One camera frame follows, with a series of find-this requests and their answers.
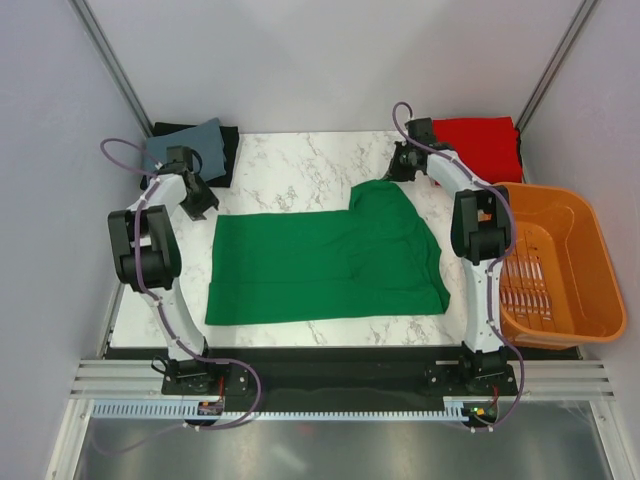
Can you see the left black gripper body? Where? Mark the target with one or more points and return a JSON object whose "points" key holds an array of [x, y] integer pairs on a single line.
{"points": [[196, 199]]}

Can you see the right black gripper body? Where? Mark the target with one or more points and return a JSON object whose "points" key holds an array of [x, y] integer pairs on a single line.
{"points": [[406, 168]]}

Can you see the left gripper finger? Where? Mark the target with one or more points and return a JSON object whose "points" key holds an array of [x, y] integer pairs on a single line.
{"points": [[196, 213], [209, 200]]}

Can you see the green polo shirt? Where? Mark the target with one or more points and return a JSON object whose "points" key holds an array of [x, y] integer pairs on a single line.
{"points": [[378, 257]]}

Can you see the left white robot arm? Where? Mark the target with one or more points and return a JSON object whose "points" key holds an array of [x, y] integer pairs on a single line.
{"points": [[147, 258]]}

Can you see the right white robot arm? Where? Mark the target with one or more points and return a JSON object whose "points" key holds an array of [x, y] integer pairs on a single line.
{"points": [[481, 236]]}

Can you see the folded grey-blue shirt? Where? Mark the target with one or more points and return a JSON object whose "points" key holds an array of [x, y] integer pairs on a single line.
{"points": [[205, 138]]}

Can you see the folded red shirt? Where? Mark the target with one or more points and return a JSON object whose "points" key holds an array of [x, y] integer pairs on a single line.
{"points": [[485, 145]]}

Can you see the orange plastic basket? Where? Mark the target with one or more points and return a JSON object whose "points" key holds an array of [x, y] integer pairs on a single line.
{"points": [[558, 288]]}

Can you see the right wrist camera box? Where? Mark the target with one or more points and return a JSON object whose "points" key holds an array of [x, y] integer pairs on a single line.
{"points": [[421, 130]]}

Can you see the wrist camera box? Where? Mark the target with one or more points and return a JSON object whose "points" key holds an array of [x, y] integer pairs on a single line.
{"points": [[179, 159], [421, 130]]}

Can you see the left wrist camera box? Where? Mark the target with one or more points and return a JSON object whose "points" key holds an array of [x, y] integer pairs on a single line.
{"points": [[179, 159]]}

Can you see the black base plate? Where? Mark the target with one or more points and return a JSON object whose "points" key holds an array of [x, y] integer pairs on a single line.
{"points": [[344, 379]]}

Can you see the aluminium rail frame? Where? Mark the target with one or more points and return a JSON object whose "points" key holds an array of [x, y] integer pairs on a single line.
{"points": [[545, 380]]}

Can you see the white slotted cable duct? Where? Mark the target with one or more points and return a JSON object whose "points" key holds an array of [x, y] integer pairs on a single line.
{"points": [[194, 410]]}

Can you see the left aluminium corner post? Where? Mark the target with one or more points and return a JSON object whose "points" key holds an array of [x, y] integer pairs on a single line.
{"points": [[101, 43]]}

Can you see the aluminium corner post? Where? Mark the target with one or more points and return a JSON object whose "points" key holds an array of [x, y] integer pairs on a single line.
{"points": [[101, 43], [569, 39]]}

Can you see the right aluminium corner post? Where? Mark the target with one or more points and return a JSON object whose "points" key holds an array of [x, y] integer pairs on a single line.
{"points": [[569, 39]]}

